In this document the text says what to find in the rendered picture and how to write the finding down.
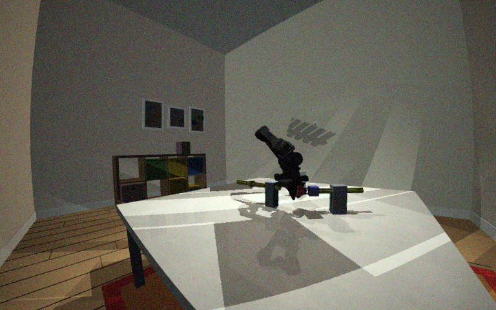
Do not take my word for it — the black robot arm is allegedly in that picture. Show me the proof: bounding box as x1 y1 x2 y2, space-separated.
255 125 303 181

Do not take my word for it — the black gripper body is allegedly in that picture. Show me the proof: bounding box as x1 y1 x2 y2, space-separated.
278 166 309 187

